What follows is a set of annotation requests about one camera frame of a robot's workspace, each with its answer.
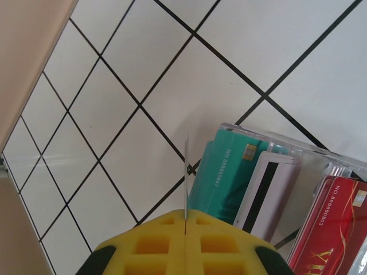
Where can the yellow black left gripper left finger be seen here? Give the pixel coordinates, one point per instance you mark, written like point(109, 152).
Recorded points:
point(149, 246)

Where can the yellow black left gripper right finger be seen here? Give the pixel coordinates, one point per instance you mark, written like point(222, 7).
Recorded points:
point(223, 246)

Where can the thin plastic card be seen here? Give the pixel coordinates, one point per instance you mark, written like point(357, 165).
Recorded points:
point(186, 177)

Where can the teal chip card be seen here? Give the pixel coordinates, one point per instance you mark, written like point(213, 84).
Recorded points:
point(223, 177)

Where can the white card with black stripe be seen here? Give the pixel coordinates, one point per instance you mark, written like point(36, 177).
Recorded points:
point(279, 183)

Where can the red card stack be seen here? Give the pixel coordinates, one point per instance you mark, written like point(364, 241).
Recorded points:
point(335, 229)

